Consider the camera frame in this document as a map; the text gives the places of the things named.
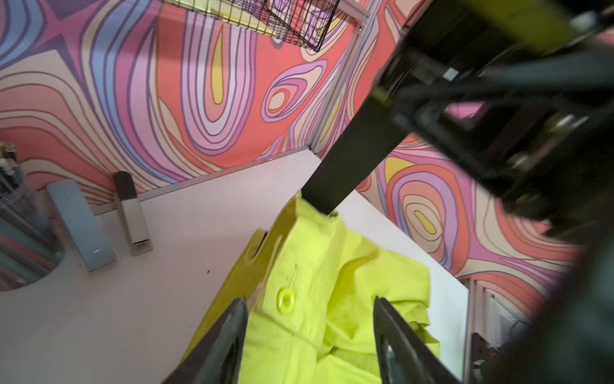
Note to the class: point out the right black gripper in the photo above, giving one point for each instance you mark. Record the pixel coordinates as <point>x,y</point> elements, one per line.
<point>519,94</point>

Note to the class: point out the black leather belt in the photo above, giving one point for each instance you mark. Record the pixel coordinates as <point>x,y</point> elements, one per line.
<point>370,136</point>

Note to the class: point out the neon yellow trousers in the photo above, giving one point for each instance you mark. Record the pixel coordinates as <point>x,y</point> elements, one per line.
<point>311,283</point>

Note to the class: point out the pencil cup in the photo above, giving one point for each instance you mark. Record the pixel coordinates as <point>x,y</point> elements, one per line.
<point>30,249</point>

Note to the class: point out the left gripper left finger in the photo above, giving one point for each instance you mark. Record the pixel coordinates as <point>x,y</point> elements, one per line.
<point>217,357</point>

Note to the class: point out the back wire basket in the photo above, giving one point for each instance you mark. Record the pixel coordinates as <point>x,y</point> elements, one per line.
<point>302,23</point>

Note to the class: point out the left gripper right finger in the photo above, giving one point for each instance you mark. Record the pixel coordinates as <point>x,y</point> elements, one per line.
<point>402,356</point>

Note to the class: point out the beige black stapler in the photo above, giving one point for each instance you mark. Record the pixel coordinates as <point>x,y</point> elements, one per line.
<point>131,214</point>

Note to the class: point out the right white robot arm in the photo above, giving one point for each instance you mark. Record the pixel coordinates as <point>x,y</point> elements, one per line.
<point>571,340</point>

